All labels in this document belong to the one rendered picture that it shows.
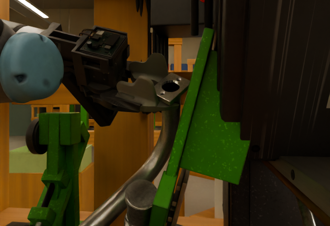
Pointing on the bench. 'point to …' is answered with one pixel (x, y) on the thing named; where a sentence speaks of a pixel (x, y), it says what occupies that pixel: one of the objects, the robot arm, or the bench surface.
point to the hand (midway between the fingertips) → (173, 98)
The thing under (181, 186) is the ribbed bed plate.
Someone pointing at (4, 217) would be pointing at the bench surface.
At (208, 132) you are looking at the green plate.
